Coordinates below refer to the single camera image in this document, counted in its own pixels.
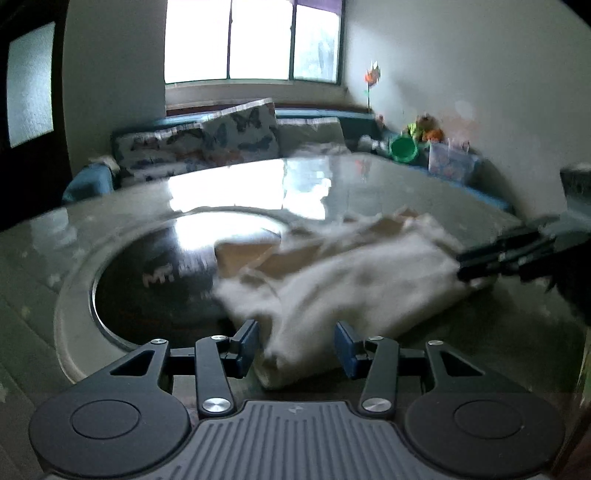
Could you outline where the colourful pinwheel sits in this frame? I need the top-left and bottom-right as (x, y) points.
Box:
(365, 60), (384, 112)

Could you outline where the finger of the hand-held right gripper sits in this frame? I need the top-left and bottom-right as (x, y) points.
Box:
(456, 226), (557, 265)
(457, 254), (557, 283)

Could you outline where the round black cooktop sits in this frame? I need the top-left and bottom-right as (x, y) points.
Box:
(90, 210), (282, 352)

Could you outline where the blue sofa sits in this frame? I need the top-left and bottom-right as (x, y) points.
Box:
(62, 108), (515, 213)

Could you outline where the green framed window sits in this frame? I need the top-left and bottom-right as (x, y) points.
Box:
(164, 0), (345, 86)

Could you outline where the long butterfly print cushion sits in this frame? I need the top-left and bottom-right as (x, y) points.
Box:
(113, 129), (208, 185)

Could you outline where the purple window blind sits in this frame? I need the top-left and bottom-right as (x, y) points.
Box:
(295, 0), (345, 14)

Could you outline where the clear plastic storage box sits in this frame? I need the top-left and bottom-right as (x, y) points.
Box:
(427, 138), (481, 181)

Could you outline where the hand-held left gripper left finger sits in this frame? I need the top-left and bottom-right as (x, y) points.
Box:
(111, 319), (260, 418)

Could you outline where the plain white pillow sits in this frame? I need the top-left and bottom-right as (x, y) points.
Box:
(277, 117), (347, 160)

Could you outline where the white plush toy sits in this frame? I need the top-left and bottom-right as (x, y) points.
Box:
(359, 135), (391, 155)

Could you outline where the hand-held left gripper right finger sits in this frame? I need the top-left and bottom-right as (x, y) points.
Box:
(335, 320), (483, 418)

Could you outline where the dark door with frosted glass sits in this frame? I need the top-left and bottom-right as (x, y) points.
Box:
(0, 21), (65, 232)

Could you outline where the yellow green plush toy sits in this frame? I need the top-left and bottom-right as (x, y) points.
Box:
(406, 115), (432, 141)

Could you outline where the butterfly print pillow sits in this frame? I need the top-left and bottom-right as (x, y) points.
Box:
(203, 99), (280, 167)

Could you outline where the cream shirt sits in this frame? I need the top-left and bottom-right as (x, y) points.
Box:
(212, 208), (492, 391)

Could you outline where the green plastic bucket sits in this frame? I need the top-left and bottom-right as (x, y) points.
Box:
(389, 135), (420, 162)

